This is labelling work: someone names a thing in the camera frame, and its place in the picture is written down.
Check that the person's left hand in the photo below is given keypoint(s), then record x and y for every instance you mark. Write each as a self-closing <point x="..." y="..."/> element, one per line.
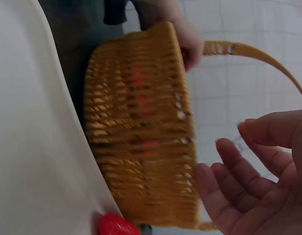
<point x="190" y="39"/>

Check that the red toy fruit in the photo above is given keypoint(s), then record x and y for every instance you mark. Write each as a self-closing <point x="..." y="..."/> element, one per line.
<point x="118" y="225"/>

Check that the person's body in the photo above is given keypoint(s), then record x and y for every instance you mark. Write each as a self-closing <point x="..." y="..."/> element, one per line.
<point x="82" y="31"/>

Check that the person's right hand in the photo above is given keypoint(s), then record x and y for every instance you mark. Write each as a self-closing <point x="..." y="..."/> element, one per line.
<point x="271" y="200"/>

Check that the person's left fingers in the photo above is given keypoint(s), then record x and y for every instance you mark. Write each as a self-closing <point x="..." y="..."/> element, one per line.
<point x="191" y="60"/>

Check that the person's left forearm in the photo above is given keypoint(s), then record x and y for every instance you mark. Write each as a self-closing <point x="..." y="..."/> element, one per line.
<point x="158" y="12"/>

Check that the person's right thumb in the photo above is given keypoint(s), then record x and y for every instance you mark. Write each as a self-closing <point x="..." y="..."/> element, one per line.
<point x="271" y="129"/>

